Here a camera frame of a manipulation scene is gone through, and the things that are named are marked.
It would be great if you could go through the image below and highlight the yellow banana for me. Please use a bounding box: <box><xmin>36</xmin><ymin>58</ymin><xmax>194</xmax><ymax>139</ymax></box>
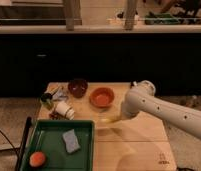
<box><xmin>101</xmin><ymin>116</ymin><xmax>121</xmax><ymax>124</ymax></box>

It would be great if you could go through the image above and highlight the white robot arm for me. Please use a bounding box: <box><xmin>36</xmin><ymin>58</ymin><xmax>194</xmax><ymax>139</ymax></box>
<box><xmin>121</xmin><ymin>80</ymin><xmax>201</xmax><ymax>140</ymax></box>

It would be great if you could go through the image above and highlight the red orange bowl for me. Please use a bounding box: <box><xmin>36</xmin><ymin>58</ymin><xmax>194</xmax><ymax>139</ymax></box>
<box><xmin>89</xmin><ymin>87</ymin><xmax>114</xmax><ymax>108</ymax></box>

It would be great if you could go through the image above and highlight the dark maroon bowl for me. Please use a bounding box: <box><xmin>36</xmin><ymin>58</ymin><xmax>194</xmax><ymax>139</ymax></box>
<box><xmin>68</xmin><ymin>79</ymin><xmax>88</xmax><ymax>98</ymax></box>

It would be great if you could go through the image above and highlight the crumpled grey wrapper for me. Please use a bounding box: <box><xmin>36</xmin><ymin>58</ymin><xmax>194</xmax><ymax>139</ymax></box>
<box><xmin>52</xmin><ymin>88</ymin><xmax>68</xmax><ymax>101</ymax></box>

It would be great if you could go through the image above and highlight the white paper cup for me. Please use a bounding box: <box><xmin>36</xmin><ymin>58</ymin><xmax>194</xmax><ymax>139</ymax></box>
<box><xmin>55</xmin><ymin>101</ymin><xmax>75</xmax><ymax>120</ymax></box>

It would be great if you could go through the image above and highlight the small dark brown item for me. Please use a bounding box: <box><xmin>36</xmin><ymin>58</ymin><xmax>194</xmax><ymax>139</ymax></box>
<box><xmin>49</xmin><ymin>112</ymin><xmax>62</xmax><ymax>120</ymax></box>

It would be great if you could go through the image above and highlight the blue grey sponge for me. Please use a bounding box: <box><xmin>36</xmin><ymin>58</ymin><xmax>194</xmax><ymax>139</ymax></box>
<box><xmin>62</xmin><ymin>130</ymin><xmax>80</xmax><ymax>154</ymax></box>

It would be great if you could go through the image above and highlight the green plastic tray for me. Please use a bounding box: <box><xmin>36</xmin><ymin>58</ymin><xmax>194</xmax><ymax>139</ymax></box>
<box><xmin>20</xmin><ymin>120</ymin><xmax>94</xmax><ymax>171</ymax></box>

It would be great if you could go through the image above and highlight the black bar beside tray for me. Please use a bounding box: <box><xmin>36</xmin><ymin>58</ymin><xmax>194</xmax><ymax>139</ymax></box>
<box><xmin>15</xmin><ymin>117</ymin><xmax>32</xmax><ymax>171</ymax></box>

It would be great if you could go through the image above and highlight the green mat in background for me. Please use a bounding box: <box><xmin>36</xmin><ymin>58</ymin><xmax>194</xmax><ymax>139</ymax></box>
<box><xmin>145</xmin><ymin>13</ymin><xmax>180</xmax><ymax>25</ymax></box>

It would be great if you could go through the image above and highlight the orange fruit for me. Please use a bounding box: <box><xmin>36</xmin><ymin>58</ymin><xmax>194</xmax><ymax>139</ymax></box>
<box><xmin>29</xmin><ymin>151</ymin><xmax>46</xmax><ymax>167</ymax></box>

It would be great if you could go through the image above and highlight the right wooden post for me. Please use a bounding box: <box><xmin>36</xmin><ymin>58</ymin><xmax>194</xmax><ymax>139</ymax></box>
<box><xmin>124</xmin><ymin>0</ymin><xmax>137</xmax><ymax>30</ymax></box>

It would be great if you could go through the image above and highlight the wooden post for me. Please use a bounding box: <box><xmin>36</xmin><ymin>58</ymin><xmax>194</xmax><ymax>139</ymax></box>
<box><xmin>124</xmin><ymin>0</ymin><xmax>137</xmax><ymax>30</ymax></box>
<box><xmin>62</xmin><ymin>0</ymin><xmax>82</xmax><ymax>31</ymax></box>

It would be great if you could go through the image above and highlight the left wooden post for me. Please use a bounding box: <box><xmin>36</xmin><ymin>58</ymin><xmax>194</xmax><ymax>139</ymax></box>
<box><xmin>62</xmin><ymin>0</ymin><xmax>82</xmax><ymax>31</ymax></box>

